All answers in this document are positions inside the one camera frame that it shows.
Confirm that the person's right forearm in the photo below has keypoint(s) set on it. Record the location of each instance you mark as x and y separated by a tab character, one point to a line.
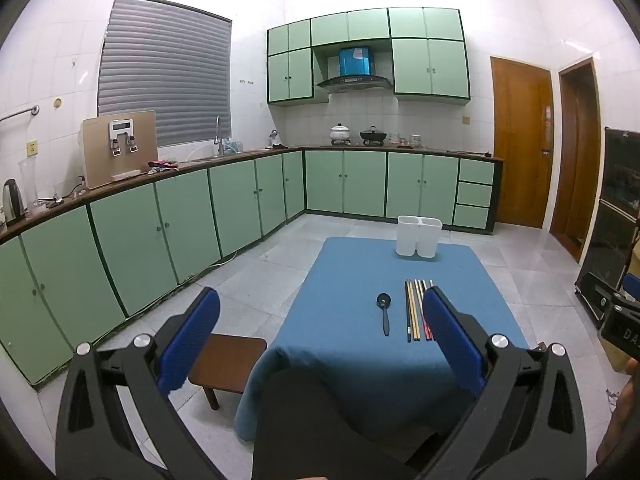
625	410

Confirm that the red door notice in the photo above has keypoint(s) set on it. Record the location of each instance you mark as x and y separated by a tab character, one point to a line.
548	125

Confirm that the red cloth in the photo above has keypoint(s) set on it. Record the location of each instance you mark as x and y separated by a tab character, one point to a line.
162	165

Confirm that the black glass-front cabinet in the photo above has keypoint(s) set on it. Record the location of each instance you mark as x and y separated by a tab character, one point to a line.
617	210

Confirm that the glass jars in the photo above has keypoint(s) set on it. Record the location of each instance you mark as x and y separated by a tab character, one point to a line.
407	141

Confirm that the tan water purifier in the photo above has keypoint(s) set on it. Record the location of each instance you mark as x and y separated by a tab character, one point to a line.
100	160

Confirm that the brown wooden stool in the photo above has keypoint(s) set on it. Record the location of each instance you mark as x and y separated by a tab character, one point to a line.
227	362

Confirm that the wooden door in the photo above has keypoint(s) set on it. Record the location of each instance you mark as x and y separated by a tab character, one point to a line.
520	145

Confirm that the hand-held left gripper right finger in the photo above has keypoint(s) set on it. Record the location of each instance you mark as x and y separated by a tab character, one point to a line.
450	340

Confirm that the green wall cabinets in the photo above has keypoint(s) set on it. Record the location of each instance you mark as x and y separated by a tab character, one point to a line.
430	67

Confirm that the black spoon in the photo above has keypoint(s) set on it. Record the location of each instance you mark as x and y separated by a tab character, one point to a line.
385	317

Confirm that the black chopstick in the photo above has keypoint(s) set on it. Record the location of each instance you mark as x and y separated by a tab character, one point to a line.
407	310
415	310

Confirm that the black wok with lid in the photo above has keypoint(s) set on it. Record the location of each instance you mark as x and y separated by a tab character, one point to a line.
372	135

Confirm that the tan chopstick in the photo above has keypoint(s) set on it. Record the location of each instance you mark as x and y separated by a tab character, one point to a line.
411	310
419	295

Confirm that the metal wall rail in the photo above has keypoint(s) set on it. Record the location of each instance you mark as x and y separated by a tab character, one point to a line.
20	112

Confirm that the green base cabinets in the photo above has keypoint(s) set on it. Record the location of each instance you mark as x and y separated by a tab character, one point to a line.
190	230

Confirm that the stainless electric kettle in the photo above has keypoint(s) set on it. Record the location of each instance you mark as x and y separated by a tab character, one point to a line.
11	202

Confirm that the metal faucet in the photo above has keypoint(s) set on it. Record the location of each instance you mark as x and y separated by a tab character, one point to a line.
218	135

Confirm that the blue tablecloth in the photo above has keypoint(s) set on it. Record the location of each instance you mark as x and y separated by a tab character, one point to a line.
350	360

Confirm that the grey window blind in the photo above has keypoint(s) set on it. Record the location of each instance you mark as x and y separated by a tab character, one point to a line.
165	75

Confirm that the range hood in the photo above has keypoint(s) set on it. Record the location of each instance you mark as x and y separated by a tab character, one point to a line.
356	67

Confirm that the yellow wall socket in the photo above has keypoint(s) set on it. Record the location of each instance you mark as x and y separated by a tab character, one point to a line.
32	148

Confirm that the white two-compartment utensil holder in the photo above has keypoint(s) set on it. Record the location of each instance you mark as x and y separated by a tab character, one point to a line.
417	237

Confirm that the wooden door frame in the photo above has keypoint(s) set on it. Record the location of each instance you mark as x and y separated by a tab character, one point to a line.
567	160

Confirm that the red chopstick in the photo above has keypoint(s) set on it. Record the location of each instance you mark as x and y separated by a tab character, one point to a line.
430	336
426	330

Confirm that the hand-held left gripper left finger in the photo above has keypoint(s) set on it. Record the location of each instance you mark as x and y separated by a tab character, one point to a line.
192	332

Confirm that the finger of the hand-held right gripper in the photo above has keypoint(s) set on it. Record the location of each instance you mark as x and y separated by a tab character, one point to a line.
631	282

